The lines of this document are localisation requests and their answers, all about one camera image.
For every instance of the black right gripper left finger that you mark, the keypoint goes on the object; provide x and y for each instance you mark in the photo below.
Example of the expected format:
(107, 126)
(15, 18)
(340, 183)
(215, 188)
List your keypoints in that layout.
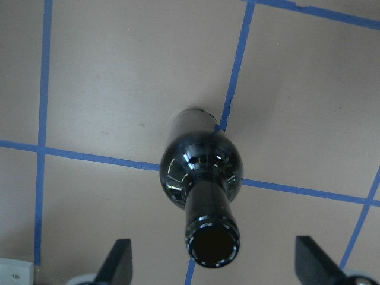
(117, 267)

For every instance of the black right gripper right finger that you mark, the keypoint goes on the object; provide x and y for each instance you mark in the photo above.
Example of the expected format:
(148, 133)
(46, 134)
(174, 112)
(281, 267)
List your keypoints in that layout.
(314, 266)

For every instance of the dark glass wine bottle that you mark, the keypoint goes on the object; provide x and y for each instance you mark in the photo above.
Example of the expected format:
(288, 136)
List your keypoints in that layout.
(201, 172)

